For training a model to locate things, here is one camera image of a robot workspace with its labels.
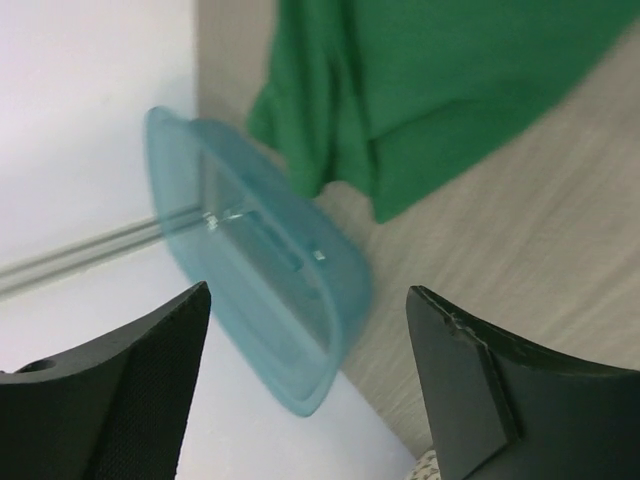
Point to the left aluminium corner post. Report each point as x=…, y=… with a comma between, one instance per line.
x=30, y=273

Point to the green t shirt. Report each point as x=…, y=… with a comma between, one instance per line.
x=396, y=98

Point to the white floral mug orange inside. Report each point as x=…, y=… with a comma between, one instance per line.
x=426, y=467

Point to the teal translucent plastic bin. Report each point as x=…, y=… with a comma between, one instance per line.
x=289, y=288

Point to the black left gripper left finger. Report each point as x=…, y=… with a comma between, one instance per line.
x=115, y=407

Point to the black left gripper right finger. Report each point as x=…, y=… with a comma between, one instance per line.
x=502, y=407

